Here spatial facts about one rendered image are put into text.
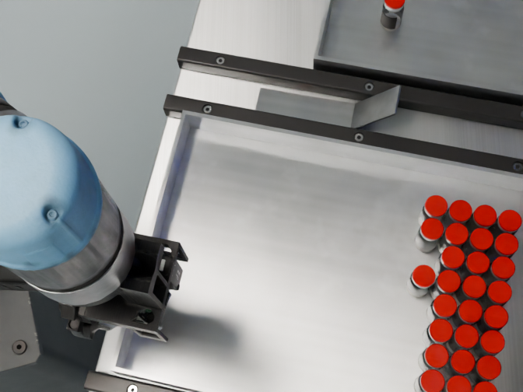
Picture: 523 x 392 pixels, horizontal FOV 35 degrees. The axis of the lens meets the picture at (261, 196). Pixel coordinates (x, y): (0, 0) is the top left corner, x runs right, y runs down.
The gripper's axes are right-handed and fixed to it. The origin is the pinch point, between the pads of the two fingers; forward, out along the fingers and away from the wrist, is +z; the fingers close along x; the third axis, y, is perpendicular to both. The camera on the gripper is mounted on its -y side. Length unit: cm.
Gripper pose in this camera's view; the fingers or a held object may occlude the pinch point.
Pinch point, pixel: (117, 302)
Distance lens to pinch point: 77.3
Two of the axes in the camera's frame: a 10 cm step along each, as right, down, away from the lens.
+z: 0.5, 3.2, 9.5
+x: 2.2, -9.3, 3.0
